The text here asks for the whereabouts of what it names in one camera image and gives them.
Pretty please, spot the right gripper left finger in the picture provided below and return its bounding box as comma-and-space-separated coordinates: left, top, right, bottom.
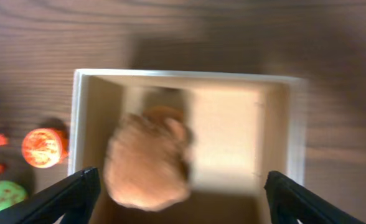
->
0, 167, 101, 224

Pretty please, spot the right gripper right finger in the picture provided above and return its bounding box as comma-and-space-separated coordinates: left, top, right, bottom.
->
264, 170, 364, 224

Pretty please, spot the orange round toy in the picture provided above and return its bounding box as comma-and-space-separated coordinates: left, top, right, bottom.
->
21, 128, 68, 169

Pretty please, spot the brown plush toy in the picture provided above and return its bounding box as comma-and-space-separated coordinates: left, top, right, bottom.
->
103, 105, 190, 212

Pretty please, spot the green numbered ball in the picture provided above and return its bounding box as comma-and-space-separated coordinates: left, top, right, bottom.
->
0, 180, 28, 211

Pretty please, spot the white cardboard box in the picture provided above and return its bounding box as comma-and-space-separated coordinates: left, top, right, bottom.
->
68, 69, 306, 223

